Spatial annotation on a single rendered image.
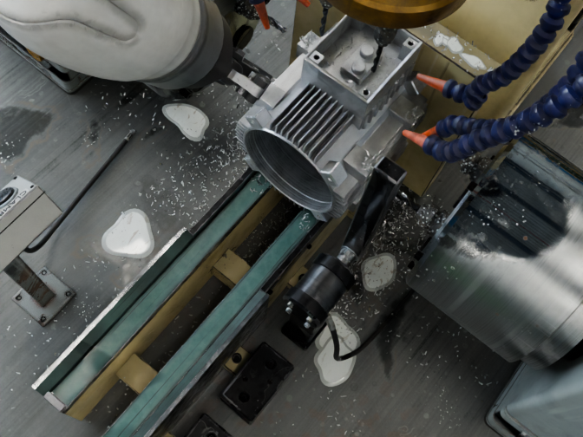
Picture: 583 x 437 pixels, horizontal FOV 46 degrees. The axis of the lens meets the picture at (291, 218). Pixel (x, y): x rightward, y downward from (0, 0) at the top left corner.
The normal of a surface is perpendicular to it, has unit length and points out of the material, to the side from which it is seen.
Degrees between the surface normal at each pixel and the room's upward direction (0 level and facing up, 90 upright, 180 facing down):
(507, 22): 90
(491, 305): 65
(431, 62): 90
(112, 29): 85
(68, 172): 0
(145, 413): 0
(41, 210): 50
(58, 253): 0
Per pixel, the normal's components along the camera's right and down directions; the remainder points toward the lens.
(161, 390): 0.07, -0.37
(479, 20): -0.62, 0.71
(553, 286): -0.31, 0.11
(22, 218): 0.64, 0.22
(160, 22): 0.86, 0.43
